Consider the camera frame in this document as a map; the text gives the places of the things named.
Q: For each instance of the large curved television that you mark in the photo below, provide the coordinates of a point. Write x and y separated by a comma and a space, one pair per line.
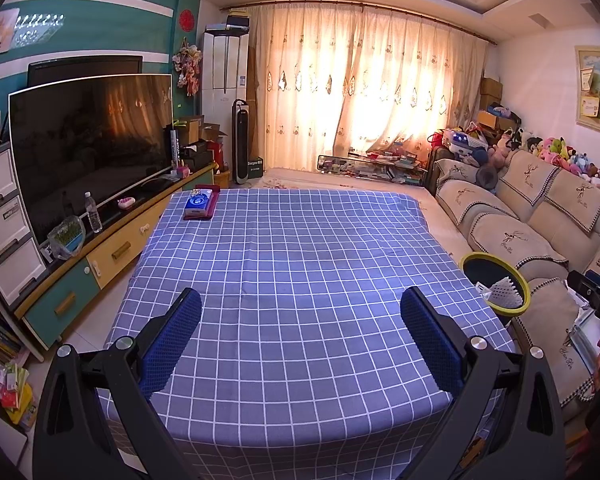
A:
90, 150

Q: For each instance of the row of books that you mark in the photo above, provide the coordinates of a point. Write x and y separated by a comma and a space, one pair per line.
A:
0, 340

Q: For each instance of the red round wall decoration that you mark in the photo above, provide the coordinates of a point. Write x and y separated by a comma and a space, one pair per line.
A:
187, 19

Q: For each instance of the black tower fan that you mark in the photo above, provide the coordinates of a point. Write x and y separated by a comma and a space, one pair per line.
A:
240, 140

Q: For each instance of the white foam fruit net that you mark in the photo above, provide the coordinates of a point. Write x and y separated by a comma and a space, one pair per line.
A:
505, 292

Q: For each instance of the tall cardboard box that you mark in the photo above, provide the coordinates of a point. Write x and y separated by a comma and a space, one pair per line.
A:
491, 92

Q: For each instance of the open cardboard box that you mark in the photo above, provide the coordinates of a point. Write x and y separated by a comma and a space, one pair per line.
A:
210, 135

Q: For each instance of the blue checkered tablecloth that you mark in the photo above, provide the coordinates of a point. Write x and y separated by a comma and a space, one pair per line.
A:
300, 260

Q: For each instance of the white standing air conditioner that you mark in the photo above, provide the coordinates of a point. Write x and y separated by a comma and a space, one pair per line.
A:
225, 85

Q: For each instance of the clear water bottle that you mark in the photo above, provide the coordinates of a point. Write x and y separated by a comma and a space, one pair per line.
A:
94, 215

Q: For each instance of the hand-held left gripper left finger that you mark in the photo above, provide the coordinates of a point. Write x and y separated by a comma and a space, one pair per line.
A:
172, 340

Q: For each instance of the box on air conditioner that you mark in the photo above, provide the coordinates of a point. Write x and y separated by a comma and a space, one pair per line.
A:
235, 22

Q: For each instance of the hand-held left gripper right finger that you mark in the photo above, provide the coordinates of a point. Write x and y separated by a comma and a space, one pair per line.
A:
430, 345

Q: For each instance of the black tube with white print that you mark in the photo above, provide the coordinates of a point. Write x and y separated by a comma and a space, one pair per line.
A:
173, 146

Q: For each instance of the low cardboard box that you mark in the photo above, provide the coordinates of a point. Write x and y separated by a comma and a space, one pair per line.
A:
487, 119

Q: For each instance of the cluttered glass coffee table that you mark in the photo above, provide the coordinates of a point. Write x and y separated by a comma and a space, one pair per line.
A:
360, 167

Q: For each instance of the brown curtain rod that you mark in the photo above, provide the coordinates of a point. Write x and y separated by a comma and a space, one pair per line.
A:
290, 5

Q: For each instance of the mirrored wall decoration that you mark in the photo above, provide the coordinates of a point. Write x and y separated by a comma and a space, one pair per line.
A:
35, 27

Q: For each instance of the black bin with yellow rim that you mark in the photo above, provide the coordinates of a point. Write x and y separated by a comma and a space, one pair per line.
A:
480, 272

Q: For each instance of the small black carton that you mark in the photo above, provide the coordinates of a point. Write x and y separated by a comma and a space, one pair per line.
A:
255, 166

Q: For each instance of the white drawer cabinet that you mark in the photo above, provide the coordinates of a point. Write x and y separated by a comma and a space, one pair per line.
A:
5, 220

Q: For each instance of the pink small case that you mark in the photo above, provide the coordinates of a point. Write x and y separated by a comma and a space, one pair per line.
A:
126, 202

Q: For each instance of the cream embroidered curtain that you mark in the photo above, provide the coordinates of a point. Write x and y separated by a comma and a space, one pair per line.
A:
370, 85

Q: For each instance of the maroon tray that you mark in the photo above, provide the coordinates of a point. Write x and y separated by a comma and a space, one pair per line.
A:
215, 202

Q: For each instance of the clear plastic bag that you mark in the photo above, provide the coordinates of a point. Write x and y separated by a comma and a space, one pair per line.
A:
67, 237

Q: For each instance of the row of plush toys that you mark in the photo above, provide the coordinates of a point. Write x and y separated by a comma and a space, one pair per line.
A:
555, 147

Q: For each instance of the green and yellow television stand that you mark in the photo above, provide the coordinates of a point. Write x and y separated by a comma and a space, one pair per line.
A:
115, 250

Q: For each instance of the pile of colourful packets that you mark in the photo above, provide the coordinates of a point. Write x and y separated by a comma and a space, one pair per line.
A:
10, 390

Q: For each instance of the blue tissue pack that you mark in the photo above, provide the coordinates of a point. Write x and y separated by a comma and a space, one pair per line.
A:
197, 204

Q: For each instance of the beige sofa with deer covers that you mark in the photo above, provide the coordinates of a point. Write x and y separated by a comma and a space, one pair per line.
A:
510, 240

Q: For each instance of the clear plastic folder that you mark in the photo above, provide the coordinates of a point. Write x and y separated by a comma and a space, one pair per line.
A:
587, 340

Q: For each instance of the hanging flower ornament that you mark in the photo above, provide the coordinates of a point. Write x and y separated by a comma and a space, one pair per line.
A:
187, 67

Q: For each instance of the white and blue bag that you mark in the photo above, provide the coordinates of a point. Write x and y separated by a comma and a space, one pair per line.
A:
457, 140

